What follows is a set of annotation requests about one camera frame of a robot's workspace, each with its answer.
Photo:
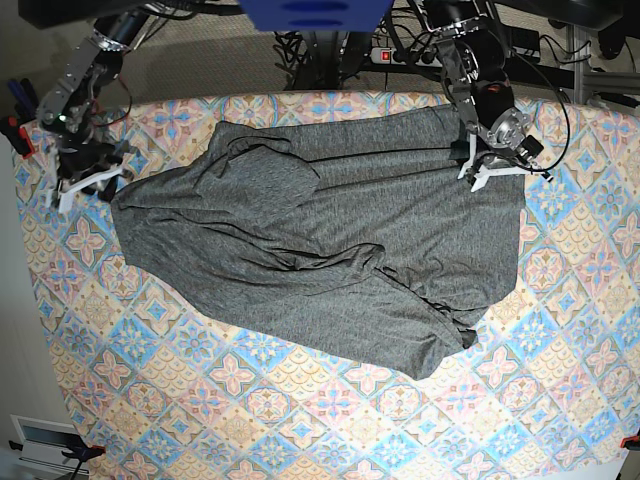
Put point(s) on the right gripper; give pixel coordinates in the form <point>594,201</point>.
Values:
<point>90,168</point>

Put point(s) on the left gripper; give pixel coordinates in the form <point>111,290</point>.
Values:
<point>478,168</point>

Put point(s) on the grey t-shirt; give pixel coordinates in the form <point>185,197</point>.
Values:
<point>355,238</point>

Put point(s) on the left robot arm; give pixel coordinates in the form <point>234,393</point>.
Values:
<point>473,54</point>

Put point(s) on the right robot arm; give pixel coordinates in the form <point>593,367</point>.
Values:
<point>67,110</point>

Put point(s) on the red black clamp upper left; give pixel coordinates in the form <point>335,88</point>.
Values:
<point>17,136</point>

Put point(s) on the red black clamp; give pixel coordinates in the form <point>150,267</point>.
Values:
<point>75,452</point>
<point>17,136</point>

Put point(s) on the patterned tablecloth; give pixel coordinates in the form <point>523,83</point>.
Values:
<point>551,386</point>

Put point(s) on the red black clamp lower left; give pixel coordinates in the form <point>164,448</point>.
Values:
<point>75,452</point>

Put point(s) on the red clamp lower right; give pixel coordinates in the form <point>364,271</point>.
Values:
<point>631,443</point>

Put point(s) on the aluminium frame post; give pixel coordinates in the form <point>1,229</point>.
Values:
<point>587,83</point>

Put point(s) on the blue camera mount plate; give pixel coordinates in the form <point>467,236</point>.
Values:
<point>315,15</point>

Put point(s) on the white wall vent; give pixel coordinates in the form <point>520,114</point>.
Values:
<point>43,440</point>

